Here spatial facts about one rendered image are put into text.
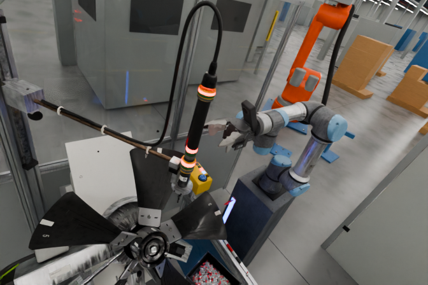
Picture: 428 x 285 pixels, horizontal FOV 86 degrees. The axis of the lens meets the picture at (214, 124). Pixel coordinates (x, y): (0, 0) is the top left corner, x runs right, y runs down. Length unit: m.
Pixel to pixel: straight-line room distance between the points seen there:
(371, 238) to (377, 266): 0.25
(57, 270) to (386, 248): 2.37
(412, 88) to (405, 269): 7.63
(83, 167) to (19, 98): 0.33
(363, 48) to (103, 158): 8.18
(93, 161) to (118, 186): 0.15
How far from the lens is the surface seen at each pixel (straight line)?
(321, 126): 1.19
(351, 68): 8.68
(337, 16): 4.51
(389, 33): 11.08
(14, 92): 0.99
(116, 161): 1.11
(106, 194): 1.12
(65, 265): 1.04
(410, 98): 9.78
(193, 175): 1.37
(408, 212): 2.43
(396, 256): 2.65
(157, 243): 0.94
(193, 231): 1.03
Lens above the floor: 2.05
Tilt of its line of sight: 32 degrees down
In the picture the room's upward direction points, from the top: 17 degrees clockwise
